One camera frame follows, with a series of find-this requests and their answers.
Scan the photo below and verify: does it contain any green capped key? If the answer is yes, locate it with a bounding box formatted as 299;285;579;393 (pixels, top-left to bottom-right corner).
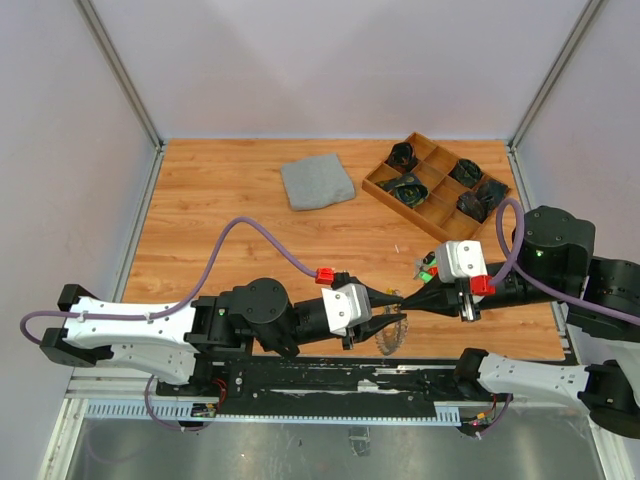
414;252;438;284

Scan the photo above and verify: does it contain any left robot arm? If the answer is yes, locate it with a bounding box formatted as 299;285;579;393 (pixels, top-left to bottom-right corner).
40;269;406;396

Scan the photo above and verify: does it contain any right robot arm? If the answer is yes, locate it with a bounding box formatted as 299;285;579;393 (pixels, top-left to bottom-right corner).
400;198;639;439

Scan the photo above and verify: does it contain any rolled dark tie lower right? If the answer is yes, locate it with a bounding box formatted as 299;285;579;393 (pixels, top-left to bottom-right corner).
456;179;510;223

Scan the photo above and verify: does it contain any rolled dark tie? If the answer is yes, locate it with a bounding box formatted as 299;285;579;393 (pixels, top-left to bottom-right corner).
456;179;510;223
449;158;483;189
376;173;429;208
385;142;418;174

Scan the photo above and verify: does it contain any wooden compartment tray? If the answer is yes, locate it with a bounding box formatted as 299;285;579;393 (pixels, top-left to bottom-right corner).
362;132;513;242

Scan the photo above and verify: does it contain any rolled dark tie centre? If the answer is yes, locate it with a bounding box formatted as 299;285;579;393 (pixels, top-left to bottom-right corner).
376;173;429;208

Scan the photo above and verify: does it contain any folded grey cloth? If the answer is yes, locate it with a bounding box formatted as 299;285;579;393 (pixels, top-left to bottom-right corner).
280;153;356;211

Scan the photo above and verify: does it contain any rolled dark tie top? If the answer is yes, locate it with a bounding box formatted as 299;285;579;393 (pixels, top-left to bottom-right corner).
385;142;418;174

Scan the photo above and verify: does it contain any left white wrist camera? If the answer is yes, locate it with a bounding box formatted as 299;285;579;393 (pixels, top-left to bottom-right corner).
321;283;372;337

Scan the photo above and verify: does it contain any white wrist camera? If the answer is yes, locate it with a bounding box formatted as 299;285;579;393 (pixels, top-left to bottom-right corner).
321;283;372;337
434;240;487;283

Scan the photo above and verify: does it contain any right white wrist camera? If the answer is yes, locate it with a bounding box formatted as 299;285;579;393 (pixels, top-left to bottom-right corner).
434;240;487;283

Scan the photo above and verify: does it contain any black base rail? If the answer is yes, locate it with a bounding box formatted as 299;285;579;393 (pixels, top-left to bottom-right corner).
152;356;493;419

